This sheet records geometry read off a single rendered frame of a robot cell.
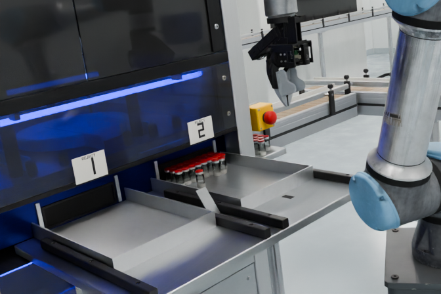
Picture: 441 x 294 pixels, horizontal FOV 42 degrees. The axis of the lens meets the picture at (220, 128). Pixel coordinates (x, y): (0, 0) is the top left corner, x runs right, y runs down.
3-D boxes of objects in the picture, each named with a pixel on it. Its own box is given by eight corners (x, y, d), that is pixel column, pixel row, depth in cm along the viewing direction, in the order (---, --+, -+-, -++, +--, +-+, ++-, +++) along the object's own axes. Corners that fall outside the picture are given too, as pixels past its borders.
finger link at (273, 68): (273, 90, 135) (269, 52, 133) (268, 90, 136) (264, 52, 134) (286, 86, 138) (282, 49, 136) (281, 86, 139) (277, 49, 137)
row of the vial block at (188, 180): (175, 188, 154) (172, 170, 153) (223, 168, 165) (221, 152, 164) (180, 188, 152) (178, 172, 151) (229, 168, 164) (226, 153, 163)
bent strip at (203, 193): (199, 214, 133) (195, 190, 131) (208, 210, 135) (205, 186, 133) (243, 227, 122) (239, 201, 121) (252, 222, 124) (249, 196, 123)
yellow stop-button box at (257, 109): (241, 130, 174) (239, 106, 173) (258, 124, 179) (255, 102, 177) (260, 132, 169) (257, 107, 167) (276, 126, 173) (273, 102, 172)
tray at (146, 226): (33, 237, 133) (30, 222, 132) (127, 200, 150) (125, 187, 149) (115, 275, 108) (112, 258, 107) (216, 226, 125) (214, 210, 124)
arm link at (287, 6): (256, 0, 133) (279, -3, 138) (258, 20, 134) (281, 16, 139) (281, -3, 127) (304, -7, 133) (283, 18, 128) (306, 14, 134)
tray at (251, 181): (151, 190, 155) (149, 178, 154) (222, 162, 172) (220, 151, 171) (242, 213, 130) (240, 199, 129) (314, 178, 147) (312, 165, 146)
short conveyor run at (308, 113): (235, 168, 177) (229, 118, 174) (202, 162, 189) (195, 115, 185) (361, 115, 222) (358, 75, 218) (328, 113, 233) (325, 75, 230)
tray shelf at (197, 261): (15, 252, 130) (13, 245, 129) (234, 163, 175) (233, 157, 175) (138, 321, 95) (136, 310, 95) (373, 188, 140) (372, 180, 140)
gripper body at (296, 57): (294, 71, 130) (288, 16, 127) (265, 71, 136) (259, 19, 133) (314, 65, 135) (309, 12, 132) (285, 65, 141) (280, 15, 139)
